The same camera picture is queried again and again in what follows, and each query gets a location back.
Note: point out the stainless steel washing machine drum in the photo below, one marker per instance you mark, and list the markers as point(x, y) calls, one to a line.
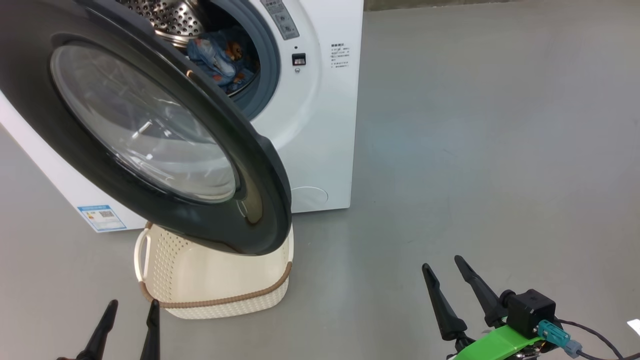
point(170, 15)

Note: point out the blue energy label sticker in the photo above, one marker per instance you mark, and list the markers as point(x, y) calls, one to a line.
point(102, 218)

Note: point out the cream perforated laundry basket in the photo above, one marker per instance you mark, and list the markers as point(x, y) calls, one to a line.
point(225, 272)

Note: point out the black round washer door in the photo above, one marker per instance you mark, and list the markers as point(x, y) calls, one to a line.
point(260, 165)

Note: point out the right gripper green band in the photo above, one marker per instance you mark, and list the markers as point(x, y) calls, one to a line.
point(500, 345)

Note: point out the white front-load washing machine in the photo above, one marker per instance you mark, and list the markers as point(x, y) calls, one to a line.
point(320, 150)

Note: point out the black door lock slot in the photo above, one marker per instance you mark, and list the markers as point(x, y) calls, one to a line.
point(299, 59)

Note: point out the blue bear print garment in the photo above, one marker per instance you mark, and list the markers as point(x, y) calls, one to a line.
point(237, 50)

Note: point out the small printed text label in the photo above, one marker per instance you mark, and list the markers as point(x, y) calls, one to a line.
point(340, 55)

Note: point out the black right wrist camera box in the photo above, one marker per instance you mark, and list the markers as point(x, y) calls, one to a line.
point(530, 310)

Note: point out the round white filter cover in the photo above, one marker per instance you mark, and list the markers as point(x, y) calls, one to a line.
point(309, 199)

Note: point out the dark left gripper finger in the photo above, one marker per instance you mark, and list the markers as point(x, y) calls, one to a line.
point(100, 340)
point(151, 340)

